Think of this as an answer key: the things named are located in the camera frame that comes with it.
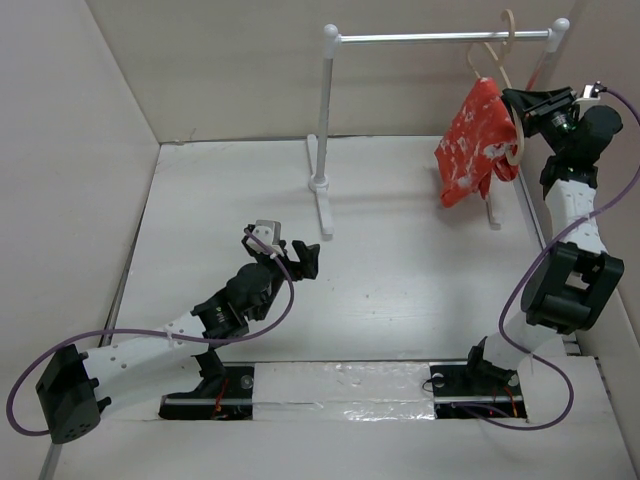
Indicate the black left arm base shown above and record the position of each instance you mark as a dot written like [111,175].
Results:
[224,393]

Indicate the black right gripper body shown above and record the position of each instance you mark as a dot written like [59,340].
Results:
[555,126]

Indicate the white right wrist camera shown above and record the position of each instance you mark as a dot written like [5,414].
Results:
[589,95]

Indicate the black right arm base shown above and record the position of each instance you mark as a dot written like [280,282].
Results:
[457,396]

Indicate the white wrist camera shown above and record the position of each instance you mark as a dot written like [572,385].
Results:
[589,95]
[264,237]

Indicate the beige plastic hanger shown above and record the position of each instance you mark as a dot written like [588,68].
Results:
[513,156]

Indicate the orange white tie-dye trousers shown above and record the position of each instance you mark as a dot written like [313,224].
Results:
[474,149]

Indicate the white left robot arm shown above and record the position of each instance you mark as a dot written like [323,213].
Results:
[78,388]

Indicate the white clothes rack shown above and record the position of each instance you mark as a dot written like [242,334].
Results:
[402,84]

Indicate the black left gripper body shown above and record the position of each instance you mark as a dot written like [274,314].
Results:
[277,274]

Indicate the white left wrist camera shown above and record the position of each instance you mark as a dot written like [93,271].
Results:
[264,237]

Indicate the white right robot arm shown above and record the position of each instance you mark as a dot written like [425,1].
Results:
[570,287]

